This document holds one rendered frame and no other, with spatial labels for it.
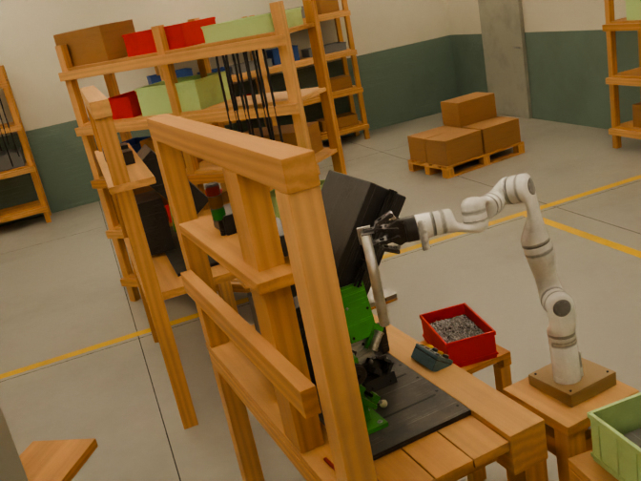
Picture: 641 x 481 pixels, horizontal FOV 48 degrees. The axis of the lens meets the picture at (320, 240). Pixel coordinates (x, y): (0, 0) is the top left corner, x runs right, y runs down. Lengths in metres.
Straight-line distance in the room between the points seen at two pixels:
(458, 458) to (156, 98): 4.16
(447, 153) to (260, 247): 6.52
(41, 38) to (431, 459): 9.65
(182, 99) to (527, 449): 4.00
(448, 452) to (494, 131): 6.91
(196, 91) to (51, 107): 5.90
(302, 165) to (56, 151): 9.69
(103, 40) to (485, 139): 4.75
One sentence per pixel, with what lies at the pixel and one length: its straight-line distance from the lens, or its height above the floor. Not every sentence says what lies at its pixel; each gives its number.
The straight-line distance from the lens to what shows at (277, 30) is 5.02.
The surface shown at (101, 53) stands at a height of 2.17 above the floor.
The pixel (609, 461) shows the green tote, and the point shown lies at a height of 0.84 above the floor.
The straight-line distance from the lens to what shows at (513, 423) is 2.45.
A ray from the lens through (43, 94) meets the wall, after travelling 11.26.
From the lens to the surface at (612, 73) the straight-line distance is 8.88.
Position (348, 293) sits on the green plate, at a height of 1.25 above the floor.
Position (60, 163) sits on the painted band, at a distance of 11.36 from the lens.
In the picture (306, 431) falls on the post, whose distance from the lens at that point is 2.46.
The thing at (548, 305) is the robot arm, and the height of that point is 1.19.
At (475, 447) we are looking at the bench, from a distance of 2.39.
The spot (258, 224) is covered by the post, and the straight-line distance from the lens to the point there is 2.15.
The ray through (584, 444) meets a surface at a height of 0.75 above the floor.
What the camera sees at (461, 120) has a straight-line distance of 9.18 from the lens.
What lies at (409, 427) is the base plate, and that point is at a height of 0.90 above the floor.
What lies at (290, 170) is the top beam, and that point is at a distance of 1.73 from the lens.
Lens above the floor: 2.29
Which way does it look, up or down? 18 degrees down
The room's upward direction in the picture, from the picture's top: 11 degrees counter-clockwise
